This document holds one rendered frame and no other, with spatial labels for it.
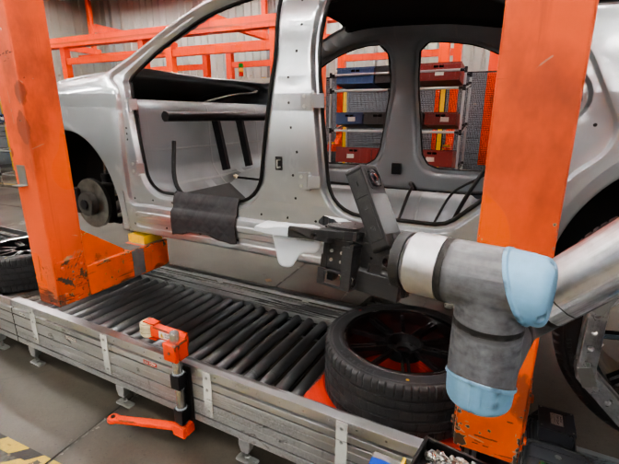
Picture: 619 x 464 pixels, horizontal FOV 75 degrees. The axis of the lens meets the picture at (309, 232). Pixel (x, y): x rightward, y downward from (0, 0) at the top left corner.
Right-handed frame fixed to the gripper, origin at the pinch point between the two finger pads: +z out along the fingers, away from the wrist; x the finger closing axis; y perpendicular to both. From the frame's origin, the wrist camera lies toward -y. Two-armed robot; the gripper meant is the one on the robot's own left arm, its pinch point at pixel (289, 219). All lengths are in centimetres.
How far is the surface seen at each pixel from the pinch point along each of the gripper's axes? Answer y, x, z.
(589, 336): 28, 73, -39
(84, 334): 86, 38, 161
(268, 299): 76, 127, 120
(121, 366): 95, 44, 135
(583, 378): 40, 75, -39
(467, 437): 60, 60, -17
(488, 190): -6, 51, -15
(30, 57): -41, 19, 161
